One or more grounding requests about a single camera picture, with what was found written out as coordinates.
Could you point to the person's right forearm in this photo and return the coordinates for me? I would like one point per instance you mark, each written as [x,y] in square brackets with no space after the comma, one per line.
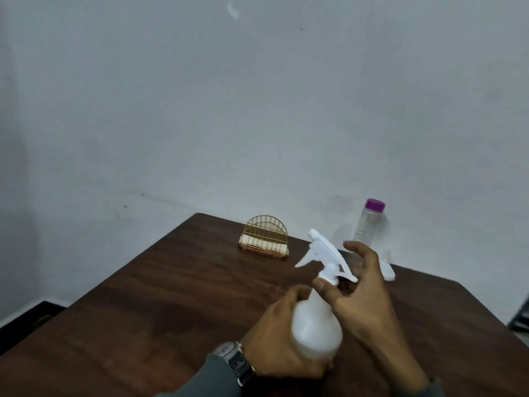
[417,390]

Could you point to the dark wooden table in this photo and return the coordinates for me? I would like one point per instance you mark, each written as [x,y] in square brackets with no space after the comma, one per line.
[144,318]

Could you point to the white plastic funnel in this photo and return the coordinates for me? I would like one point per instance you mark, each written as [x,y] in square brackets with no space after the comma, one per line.
[387,270]

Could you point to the person's left forearm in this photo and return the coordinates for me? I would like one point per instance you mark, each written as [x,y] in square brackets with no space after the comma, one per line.
[202,380]

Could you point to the person's left hand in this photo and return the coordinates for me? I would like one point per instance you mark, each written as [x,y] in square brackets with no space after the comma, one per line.
[272,343]

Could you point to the white paper napkin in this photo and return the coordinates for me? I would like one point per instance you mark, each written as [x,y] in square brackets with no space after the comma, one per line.
[264,245]

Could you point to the person's right hand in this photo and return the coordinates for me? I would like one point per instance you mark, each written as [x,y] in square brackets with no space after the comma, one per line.
[368,310]

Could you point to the white plastic spray bottle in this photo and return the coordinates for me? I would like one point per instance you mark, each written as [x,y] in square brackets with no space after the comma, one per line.
[316,326]

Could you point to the clear glass bottle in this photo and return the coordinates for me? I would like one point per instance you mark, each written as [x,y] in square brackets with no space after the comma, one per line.
[365,227]

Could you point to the white trigger sprayer head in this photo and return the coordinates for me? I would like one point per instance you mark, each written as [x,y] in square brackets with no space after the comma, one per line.
[326,254]

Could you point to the purple bottle cap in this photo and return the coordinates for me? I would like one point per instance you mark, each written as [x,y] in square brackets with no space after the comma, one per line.
[375,205]

